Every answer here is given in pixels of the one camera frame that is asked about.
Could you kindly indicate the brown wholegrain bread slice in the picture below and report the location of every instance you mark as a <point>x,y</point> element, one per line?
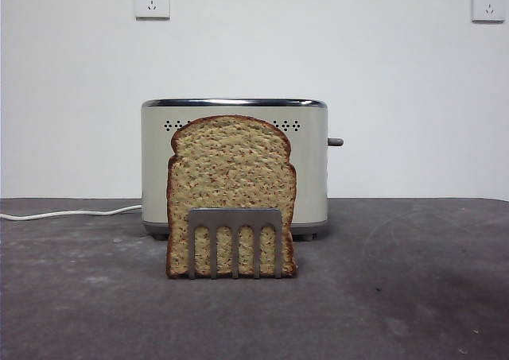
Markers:
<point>230,165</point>

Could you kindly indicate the grey toaster lever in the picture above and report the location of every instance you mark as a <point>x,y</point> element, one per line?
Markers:
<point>336,142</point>

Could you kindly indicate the silver metal toast rack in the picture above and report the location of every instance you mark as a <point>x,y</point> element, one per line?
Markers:
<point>234,217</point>

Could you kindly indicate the cream steel two-slot toaster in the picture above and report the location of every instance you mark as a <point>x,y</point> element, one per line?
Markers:
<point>310,169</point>

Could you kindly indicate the white wall socket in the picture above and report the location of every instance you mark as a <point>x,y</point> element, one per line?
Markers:
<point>152,2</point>
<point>488,5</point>

